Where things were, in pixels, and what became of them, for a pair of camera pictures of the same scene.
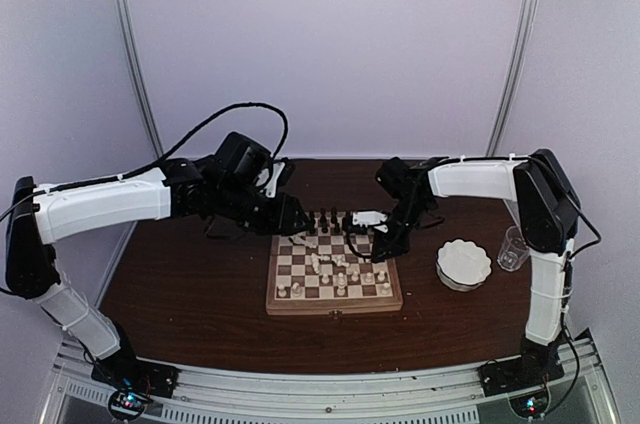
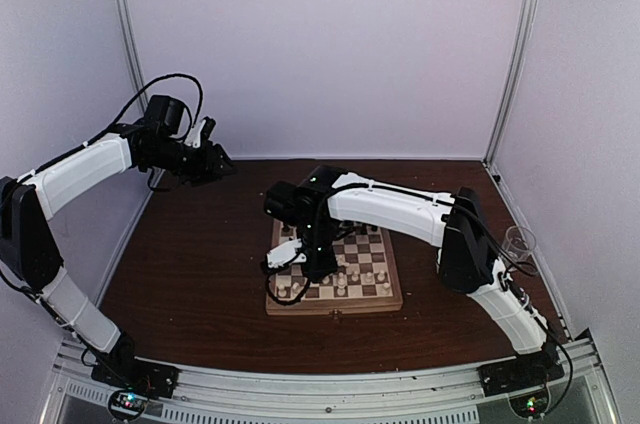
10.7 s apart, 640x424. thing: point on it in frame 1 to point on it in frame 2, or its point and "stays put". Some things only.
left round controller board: [127, 404] stays put
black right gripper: [385, 243] to [326, 266]
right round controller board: [530, 405] stays put
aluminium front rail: [446, 395] stays put
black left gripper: [281, 222] to [208, 169]
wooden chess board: [328, 269] stays put
